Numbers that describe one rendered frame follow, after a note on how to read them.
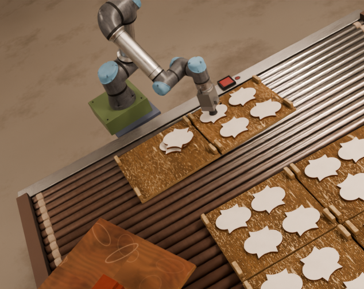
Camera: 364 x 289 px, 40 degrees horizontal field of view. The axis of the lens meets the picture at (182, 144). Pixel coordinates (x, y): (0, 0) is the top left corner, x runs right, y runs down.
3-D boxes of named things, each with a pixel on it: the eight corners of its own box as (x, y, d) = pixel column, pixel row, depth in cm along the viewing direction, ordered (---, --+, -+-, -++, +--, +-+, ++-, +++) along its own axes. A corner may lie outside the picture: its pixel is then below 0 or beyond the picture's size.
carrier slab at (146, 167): (115, 161, 245) (114, 159, 244) (186, 120, 252) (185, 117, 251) (142, 204, 220) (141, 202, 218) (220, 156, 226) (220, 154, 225)
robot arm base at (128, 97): (105, 103, 277) (98, 90, 270) (127, 88, 280) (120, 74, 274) (119, 114, 266) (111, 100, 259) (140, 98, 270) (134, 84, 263)
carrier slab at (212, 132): (188, 118, 252) (186, 116, 251) (255, 79, 258) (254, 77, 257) (223, 155, 226) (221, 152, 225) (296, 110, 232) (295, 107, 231)
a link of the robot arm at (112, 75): (101, 92, 268) (90, 72, 259) (117, 75, 273) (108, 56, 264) (115, 97, 261) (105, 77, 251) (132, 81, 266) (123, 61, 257)
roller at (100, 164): (35, 201, 249) (30, 195, 246) (360, 25, 271) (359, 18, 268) (37, 207, 246) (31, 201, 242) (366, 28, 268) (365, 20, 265)
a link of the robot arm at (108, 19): (88, 12, 217) (167, 93, 222) (105, -2, 222) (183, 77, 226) (84, 24, 228) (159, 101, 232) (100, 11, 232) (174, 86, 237)
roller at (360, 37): (38, 214, 242) (34, 208, 239) (372, 32, 264) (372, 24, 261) (40, 221, 238) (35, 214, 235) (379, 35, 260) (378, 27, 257)
